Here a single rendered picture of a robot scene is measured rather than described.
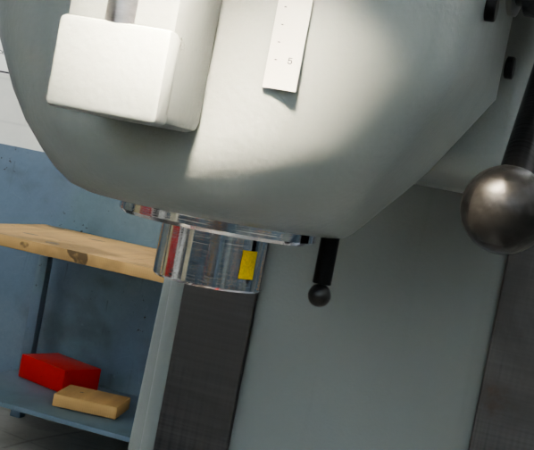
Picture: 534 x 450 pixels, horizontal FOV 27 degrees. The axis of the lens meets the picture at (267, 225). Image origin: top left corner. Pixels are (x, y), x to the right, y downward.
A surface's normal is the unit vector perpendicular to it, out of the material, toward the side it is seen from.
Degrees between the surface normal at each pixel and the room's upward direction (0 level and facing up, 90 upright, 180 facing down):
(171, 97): 90
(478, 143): 90
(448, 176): 135
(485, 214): 102
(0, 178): 90
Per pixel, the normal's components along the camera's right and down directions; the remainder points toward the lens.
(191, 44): 0.94, 0.19
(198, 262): -0.14, 0.03
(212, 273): 0.11, 0.07
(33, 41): -0.58, 0.08
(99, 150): -0.44, 0.39
